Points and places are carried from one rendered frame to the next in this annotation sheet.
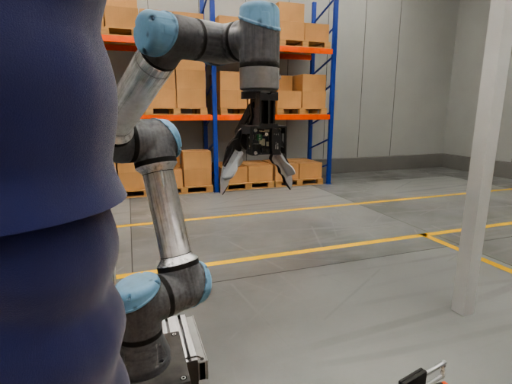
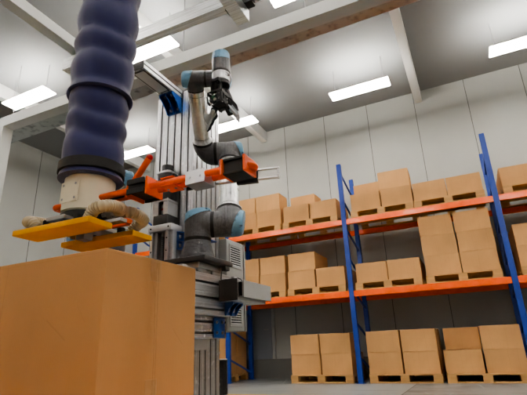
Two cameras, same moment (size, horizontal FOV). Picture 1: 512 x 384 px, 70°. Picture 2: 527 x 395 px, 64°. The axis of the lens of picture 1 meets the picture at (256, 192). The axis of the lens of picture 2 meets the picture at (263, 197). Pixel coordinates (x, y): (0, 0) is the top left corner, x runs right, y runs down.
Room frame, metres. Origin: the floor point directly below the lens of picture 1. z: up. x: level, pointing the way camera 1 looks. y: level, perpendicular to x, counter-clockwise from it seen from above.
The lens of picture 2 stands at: (-0.24, -1.17, 0.69)
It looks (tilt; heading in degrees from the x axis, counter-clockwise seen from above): 19 degrees up; 44
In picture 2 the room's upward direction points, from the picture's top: 2 degrees counter-clockwise
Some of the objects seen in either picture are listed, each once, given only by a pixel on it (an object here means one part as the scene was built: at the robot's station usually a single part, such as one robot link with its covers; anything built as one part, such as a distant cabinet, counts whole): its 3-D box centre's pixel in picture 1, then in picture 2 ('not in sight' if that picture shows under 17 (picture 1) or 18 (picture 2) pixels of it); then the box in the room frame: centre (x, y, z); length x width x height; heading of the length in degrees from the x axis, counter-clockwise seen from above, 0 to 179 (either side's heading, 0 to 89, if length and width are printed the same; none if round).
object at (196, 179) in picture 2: not in sight; (200, 179); (0.49, -0.19, 1.17); 0.07 x 0.07 x 0.04; 20
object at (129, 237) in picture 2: not in sight; (106, 237); (0.42, 0.28, 1.08); 0.34 x 0.10 x 0.05; 110
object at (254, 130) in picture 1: (260, 124); (219, 95); (0.71, -0.01, 1.66); 0.09 x 0.08 x 0.12; 19
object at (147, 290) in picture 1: (139, 303); (199, 223); (0.84, 0.30, 1.20); 0.13 x 0.12 x 0.14; 135
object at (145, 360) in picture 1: (140, 345); (197, 250); (0.84, 0.30, 1.09); 0.15 x 0.15 x 0.10
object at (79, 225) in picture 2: not in sight; (62, 225); (0.24, 0.22, 1.08); 0.34 x 0.10 x 0.05; 110
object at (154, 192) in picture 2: not in sight; (144, 190); (0.41, 0.01, 1.18); 0.10 x 0.08 x 0.06; 20
